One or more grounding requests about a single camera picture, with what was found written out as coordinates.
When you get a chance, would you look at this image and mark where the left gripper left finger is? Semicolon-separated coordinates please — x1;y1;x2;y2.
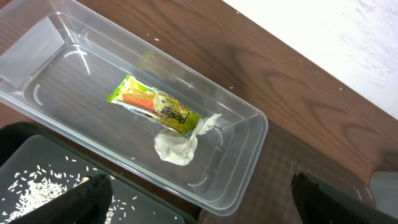
10;174;113;224

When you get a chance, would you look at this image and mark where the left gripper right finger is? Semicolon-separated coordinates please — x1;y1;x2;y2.
291;172;397;224

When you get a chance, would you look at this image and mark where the white napkin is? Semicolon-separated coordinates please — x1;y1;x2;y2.
154;114;221;166

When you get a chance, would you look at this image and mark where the yellow green snack wrapper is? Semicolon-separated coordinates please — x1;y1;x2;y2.
106;75;200;139

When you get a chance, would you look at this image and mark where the grey dishwasher rack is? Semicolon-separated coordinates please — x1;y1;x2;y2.
369;171;398;218

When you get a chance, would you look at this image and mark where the brown serving tray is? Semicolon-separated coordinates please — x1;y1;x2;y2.
197;123;374;224

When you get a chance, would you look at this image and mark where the pile of rice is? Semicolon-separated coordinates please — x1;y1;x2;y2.
1;156;139;224

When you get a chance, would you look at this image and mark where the black plastic bin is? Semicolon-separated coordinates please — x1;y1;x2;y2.
1;122;195;223

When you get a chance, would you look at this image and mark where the clear plastic bin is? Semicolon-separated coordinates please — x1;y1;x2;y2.
1;0;268;216

